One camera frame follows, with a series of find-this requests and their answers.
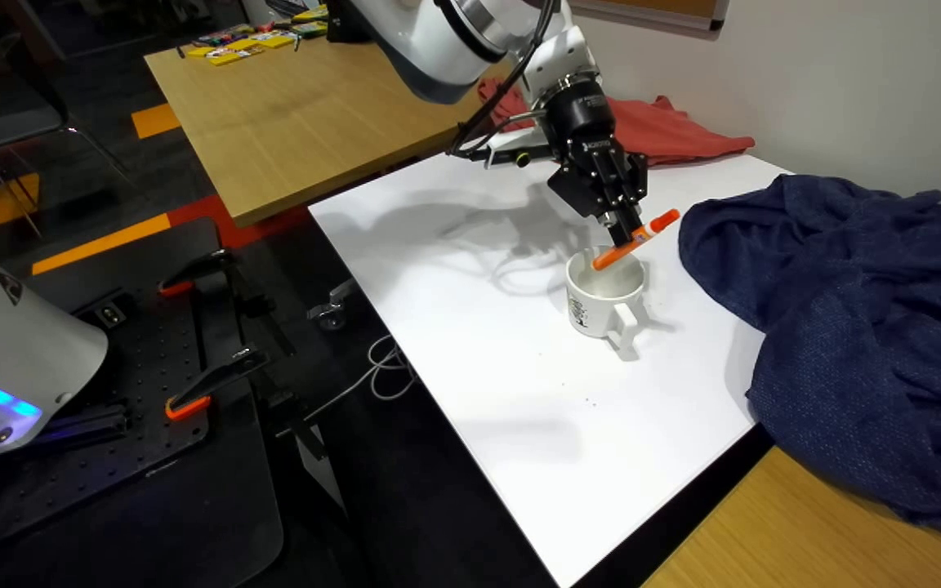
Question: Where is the dark blue cloth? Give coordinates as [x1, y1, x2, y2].
[676, 173, 941, 545]

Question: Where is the white floor cable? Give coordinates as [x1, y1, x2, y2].
[301, 332, 417, 427]

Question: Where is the wooden table with yellow markers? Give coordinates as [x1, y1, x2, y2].
[139, 25, 529, 228]

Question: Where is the orange marker with white cap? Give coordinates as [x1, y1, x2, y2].
[591, 206, 684, 275]

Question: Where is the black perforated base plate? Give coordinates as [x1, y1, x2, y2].
[0, 215, 286, 588]

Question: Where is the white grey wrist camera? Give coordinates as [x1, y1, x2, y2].
[479, 119, 562, 166]

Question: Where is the red cloth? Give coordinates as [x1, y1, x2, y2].
[478, 76, 758, 168]

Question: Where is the white ceramic mug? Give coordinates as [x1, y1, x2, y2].
[562, 247, 654, 357]

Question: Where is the black table caster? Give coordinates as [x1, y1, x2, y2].
[306, 277, 362, 336]

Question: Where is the yellow marker pile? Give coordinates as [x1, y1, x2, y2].
[176, 25, 306, 67]

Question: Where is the light wooden table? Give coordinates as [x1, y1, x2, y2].
[642, 443, 941, 588]

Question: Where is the black clamp with orange handle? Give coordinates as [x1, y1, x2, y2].
[155, 244, 242, 305]
[159, 342, 267, 423]

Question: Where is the white device with blue lights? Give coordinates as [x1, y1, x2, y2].
[0, 226, 112, 470]

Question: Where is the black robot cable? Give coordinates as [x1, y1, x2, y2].
[447, 0, 562, 158]

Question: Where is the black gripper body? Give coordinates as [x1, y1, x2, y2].
[545, 133, 654, 226]

